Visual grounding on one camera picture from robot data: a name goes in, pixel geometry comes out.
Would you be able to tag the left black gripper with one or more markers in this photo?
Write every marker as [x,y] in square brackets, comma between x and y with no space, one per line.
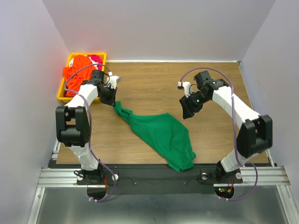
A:
[111,101]

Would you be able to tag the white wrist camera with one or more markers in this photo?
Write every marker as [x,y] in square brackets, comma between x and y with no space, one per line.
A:
[186,87]
[113,80]

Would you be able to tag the aluminium frame rail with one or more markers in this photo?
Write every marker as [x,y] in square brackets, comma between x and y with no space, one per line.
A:
[50,178]

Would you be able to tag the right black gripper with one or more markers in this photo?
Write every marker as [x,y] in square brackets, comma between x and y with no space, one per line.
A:
[188,108]

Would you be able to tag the orange t shirt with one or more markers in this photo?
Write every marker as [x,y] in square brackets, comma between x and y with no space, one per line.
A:
[76,81]

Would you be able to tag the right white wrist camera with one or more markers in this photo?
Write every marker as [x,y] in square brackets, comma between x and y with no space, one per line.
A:
[186,87]

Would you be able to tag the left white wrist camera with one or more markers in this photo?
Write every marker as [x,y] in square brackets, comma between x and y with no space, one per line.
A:
[113,80]

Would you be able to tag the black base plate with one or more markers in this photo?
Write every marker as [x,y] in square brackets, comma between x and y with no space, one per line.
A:
[157,180]

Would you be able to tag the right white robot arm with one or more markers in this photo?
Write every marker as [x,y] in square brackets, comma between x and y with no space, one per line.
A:
[253,132]

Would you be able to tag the pink white t shirt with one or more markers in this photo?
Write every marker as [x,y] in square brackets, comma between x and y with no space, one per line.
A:
[95,59]

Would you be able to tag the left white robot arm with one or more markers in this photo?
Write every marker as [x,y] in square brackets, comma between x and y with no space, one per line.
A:
[74,123]

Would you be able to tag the green t shirt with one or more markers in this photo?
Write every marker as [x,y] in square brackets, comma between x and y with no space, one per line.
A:
[164,134]

